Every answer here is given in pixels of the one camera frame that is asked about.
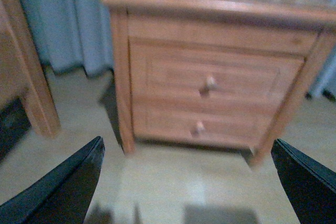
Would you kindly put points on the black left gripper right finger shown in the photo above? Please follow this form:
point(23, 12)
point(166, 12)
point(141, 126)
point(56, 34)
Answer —
point(309, 185)

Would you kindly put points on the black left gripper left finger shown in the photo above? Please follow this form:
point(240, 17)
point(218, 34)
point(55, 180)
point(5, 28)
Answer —
point(64, 194)

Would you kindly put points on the wooden drawer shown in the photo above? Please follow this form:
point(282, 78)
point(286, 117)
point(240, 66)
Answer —
point(240, 131)
point(258, 82)

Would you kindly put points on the drawer knob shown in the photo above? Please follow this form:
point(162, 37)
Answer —
point(210, 85)
point(198, 129)

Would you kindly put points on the wooden nightstand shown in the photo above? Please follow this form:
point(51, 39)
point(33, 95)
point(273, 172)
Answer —
point(304, 31)

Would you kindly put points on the grey curtain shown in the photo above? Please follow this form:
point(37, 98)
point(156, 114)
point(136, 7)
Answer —
point(65, 19)

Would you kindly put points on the wooden bed frame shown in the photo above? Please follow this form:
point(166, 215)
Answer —
point(21, 72)

